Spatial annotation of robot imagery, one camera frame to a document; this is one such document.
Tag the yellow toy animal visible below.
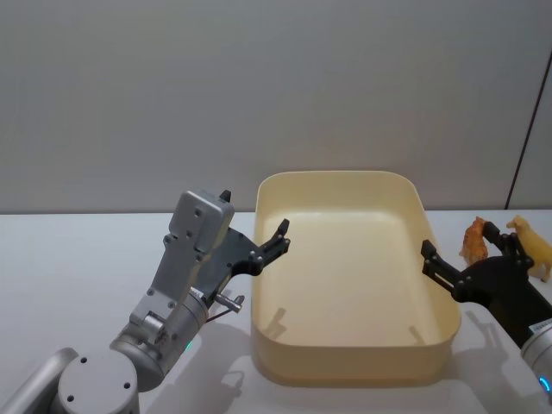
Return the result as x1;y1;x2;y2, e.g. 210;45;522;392
505;215;552;284

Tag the orange brown toy animal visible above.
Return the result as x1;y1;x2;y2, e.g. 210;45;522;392
458;216;491;265

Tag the thin dark cable silver plug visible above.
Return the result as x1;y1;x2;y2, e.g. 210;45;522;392
202;293;246;323

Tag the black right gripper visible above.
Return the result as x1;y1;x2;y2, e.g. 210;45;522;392
420;222;552;345

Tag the cream plastic tub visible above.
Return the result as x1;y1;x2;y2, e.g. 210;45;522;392
249;170;463;387

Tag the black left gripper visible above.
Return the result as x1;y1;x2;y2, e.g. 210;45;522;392
191;188;291;304

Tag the thin dark pole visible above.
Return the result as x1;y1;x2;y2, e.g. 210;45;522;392
505;53;552;211

